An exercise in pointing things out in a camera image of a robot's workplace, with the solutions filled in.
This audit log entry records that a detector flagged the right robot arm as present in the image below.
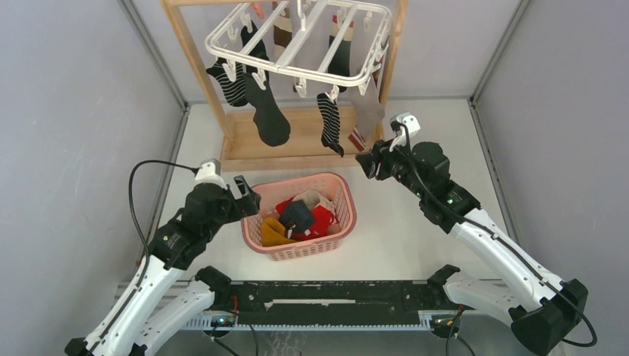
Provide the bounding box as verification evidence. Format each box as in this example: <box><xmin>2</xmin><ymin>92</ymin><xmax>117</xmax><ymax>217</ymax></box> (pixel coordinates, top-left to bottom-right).
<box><xmin>355</xmin><ymin>140</ymin><xmax>599</xmax><ymax>355</ymax></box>

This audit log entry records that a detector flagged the red white striped sock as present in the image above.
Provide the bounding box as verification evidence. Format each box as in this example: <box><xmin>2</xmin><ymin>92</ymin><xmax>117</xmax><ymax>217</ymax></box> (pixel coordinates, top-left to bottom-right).
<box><xmin>309</xmin><ymin>205</ymin><xmax>341</xmax><ymax>238</ymax></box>

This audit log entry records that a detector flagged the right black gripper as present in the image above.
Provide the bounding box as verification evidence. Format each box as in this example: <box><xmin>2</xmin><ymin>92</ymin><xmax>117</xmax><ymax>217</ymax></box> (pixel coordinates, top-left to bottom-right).
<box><xmin>355</xmin><ymin>133</ymin><xmax>427</xmax><ymax>200</ymax></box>

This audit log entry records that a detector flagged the wooden hanger stand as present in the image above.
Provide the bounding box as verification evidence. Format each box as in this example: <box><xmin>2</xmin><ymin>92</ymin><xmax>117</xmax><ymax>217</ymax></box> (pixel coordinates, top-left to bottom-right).
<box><xmin>162</xmin><ymin>1</ymin><xmax>407</xmax><ymax>171</ymax></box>

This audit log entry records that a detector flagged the white plastic sock hanger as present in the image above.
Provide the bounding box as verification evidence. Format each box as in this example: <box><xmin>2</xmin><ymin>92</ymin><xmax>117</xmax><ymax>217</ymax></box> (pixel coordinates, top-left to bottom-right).
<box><xmin>205</xmin><ymin>1</ymin><xmax>392</xmax><ymax>101</ymax></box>

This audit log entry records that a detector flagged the brown beige block sock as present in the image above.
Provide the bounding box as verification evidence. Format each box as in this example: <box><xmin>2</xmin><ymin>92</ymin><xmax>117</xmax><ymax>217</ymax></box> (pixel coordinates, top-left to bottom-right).
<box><xmin>273</xmin><ymin>5</ymin><xmax>293</xmax><ymax>59</ymax></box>

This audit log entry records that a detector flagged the dark blue sock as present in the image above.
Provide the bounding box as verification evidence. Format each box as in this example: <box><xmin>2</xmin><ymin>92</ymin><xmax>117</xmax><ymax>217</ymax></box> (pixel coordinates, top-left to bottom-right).
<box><xmin>276</xmin><ymin>200</ymin><xmax>315</xmax><ymax>235</ymax></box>

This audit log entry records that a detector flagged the plain red sock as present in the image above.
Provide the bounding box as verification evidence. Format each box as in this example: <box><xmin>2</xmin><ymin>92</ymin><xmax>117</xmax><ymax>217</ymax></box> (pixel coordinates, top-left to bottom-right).
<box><xmin>276</xmin><ymin>200</ymin><xmax>334</xmax><ymax>241</ymax></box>

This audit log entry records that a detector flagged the black striped narrow sock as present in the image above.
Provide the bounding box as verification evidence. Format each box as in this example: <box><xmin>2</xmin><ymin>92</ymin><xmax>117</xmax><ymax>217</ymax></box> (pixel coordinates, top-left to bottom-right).
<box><xmin>317</xmin><ymin>93</ymin><xmax>344</xmax><ymax>157</ymax></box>

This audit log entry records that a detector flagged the black mounting rail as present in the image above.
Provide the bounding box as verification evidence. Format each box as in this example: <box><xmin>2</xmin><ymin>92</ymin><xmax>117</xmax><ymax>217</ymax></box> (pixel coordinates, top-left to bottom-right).
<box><xmin>211</xmin><ymin>280</ymin><xmax>459</xmax><ymax>327</ymax></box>

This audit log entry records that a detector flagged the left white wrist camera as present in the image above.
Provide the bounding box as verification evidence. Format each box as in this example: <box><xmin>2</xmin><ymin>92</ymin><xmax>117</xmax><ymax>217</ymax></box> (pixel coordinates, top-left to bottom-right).
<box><xmin>194</xmin><ymin>158</ymin><xmax>228</xmax><ymax>190</ymax></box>

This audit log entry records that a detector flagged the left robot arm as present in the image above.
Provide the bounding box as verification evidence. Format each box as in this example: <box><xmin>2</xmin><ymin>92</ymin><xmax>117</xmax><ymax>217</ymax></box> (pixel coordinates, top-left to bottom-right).
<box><xmin>65</xmin><ymin>159</ymin><xmax>261</xmax><ymax>355</ymax></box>

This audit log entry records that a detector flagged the grey white sock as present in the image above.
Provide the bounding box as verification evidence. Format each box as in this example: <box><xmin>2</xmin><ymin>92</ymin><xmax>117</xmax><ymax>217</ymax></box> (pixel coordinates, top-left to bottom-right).
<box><xmin>348</xmin><ymin>82</ymin><xmax>385</xmax><ymax>152</ymax></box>

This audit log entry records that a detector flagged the yellow brown striped sock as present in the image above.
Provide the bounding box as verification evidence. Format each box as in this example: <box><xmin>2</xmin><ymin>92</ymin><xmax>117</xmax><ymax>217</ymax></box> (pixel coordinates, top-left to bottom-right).
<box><xmin>260</xmin><ymin>217</ymin><xmax>296</xmax><ymax>248</ymax></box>

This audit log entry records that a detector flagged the black white striped sock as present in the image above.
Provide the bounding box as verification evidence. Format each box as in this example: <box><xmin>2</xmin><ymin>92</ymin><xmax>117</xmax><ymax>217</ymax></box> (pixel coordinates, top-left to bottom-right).
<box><xmin>205</xmin><ymin>59</ymin><xmax>248</xmax><ymax>108</ymax></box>

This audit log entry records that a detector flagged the pink plastic basket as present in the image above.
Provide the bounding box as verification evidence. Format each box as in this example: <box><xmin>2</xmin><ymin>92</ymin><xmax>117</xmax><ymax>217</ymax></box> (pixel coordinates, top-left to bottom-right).
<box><xmin>241</xmin><ymin>172</ymin><xmax>356</xmax><ymax>261</ymax></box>

